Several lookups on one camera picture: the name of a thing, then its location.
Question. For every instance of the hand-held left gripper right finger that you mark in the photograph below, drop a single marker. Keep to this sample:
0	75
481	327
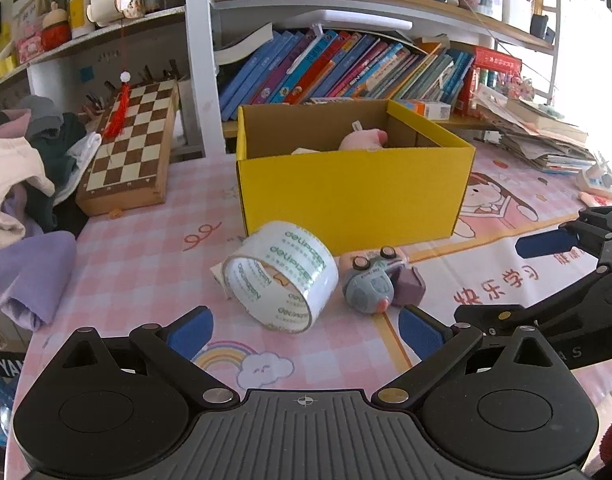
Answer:
420	332

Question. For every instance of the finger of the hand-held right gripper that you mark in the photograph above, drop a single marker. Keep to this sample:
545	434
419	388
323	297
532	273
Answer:
541	245
481	316

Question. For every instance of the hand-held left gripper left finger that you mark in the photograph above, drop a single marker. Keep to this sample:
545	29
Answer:
191	331

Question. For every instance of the grey mouse camera toy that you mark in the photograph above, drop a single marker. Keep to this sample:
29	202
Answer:
368	285

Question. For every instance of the clear packing tape roll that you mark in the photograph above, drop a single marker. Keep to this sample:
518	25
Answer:
286	275

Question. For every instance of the yellow cardboard box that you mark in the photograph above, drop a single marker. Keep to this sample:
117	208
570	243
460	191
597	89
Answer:
351	200

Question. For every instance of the pink printed desktop mat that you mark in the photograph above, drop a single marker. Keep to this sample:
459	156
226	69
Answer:
135	260

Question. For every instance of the small purple box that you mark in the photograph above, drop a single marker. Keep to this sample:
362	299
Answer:
411	287

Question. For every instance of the white desk device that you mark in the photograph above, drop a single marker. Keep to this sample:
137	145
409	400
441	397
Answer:
598	180

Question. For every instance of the stack of papers and books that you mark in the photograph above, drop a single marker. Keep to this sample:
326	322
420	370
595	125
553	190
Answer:
541	135

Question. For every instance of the purple cloth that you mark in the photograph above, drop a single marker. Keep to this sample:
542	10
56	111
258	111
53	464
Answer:
30	275

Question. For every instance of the small white orange box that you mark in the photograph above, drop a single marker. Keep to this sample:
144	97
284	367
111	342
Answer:
428	109

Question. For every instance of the red book case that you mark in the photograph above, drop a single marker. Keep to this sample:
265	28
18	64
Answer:
491	75

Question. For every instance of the wooden chessboard box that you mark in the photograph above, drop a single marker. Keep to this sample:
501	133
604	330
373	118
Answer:
130	145

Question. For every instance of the pink plush toy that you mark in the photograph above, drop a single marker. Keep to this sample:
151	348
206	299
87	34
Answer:
363	140

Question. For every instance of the white sock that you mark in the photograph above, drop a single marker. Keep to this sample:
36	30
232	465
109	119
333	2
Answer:
85	147

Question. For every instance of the dark green garment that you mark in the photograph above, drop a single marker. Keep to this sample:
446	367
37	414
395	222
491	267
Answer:
60	145

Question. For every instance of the red tassel ornament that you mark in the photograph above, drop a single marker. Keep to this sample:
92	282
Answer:
119	110

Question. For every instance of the white storage cup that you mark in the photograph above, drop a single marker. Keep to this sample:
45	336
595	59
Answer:
516	10

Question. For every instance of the cream pink garment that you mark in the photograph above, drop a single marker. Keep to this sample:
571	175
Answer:
5	175

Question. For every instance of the grey garment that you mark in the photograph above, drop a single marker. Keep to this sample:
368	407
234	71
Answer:
38	110

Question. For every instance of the row of colourful books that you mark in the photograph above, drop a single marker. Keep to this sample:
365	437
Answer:
336	70

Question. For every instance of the white bookshelf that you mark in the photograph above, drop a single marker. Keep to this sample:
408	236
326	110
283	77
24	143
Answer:
200	60

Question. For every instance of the white lamp bar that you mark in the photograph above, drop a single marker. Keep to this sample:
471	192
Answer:
311	20

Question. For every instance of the pink patterned box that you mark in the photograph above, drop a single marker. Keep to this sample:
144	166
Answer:
29	45

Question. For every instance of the red round doll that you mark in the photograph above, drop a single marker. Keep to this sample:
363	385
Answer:
54	30

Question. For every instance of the white bottle yellow label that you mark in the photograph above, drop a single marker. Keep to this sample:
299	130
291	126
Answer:
79	10

